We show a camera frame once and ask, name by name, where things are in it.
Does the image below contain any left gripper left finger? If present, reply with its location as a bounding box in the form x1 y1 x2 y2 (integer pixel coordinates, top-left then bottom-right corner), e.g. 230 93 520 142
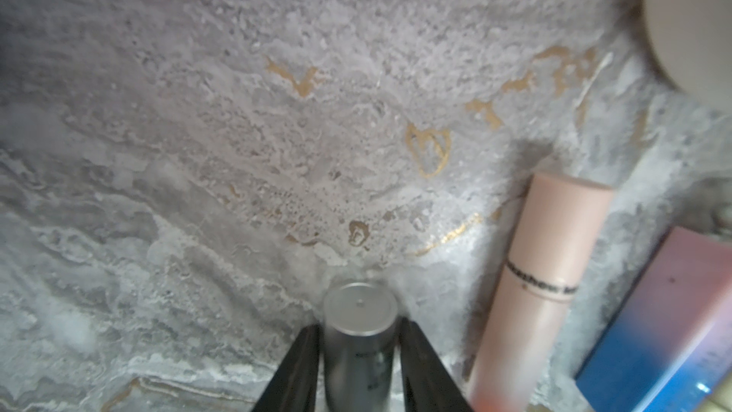
252 323 321 412

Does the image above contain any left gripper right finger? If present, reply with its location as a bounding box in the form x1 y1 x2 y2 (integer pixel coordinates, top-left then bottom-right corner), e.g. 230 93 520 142
398 318 472 412

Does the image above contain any silver lipstick tube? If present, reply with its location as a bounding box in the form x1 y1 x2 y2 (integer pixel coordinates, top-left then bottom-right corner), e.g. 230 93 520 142
323 282 398 411

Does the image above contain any pink frosted lipstick tube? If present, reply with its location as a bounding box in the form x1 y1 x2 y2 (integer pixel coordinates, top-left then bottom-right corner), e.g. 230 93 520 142
467 172 614 411

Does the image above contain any white storage box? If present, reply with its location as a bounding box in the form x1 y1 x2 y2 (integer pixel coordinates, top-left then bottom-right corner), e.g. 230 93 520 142
642 0 731 114

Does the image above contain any pink blue lipstick tube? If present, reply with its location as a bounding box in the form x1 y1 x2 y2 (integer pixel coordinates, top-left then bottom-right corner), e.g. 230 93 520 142
576 227 731 411

